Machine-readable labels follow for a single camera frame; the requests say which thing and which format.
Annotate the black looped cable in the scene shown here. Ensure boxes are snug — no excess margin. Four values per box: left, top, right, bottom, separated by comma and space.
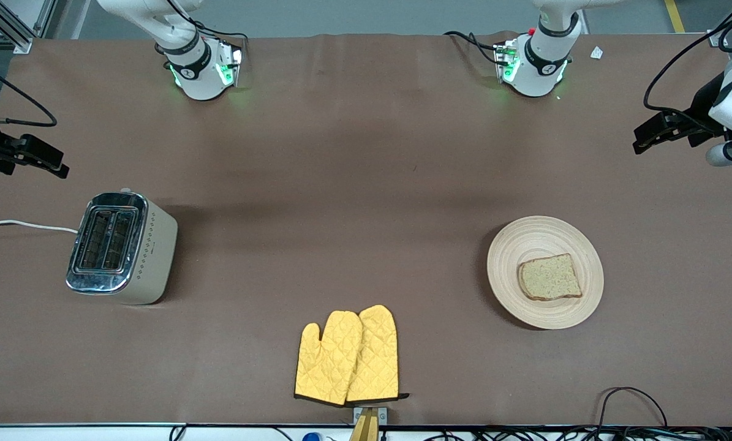
597, 386, 669, 429

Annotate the yellow quilted oven mitt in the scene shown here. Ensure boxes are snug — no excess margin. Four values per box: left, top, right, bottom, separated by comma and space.
294, 310, 364, 407
345, 304, 410, 403

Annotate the black right base cable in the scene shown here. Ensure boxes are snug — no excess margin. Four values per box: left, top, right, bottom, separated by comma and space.
168, 0, 250, 42

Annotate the black cable bundle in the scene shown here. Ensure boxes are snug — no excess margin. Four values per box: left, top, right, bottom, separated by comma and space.
424, 425, 732, 441

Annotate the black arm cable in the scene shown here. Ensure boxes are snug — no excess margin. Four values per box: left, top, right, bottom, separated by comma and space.
643, 0, 732, 132
0, 57, 58, 128

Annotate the brown table cover sheet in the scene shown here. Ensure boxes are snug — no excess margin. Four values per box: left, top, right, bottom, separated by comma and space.
0, 32, 732, 426

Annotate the black base cable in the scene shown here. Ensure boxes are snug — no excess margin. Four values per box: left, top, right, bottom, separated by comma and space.
443, 30, 502, 66
168, 0, 250, 42

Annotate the round light wooden plate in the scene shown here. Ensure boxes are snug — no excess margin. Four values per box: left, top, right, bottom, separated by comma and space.
486, 216, 605, 331

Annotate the wooden stick with metal bracket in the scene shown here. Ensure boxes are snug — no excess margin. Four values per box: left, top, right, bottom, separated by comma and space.
348, 405, 389, 441

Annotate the white toaster power cord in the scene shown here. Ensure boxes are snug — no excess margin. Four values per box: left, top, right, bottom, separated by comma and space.
0, 219, 80, 235

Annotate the slice of brown bread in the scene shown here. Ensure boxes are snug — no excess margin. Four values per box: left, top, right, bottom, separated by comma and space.
518, 253, 583, 302

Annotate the black left base cable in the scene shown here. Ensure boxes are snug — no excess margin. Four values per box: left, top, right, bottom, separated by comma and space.
443, 30, 502, 66

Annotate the aluminium profile frame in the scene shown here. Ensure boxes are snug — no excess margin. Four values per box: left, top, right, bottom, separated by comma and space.
0, 0, 58, 56

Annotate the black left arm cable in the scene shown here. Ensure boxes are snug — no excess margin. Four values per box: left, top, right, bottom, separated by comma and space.
643, 0, 732, 132

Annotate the cream and chrome toaster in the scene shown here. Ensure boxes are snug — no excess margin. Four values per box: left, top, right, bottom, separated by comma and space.
66, 191, 178, 306

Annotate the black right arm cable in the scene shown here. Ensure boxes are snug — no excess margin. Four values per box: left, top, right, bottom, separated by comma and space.
0, 57, 58, 128

